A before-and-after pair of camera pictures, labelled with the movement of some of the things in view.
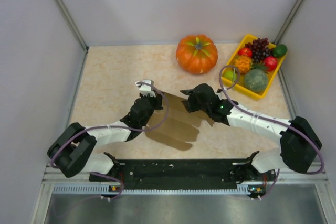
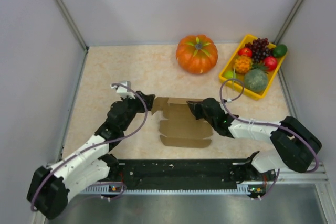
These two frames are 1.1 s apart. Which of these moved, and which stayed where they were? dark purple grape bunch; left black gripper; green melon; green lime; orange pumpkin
Moved: left black gripper
Stayed: green melon; green lime; dark purple grape bunch; orange pumpkin
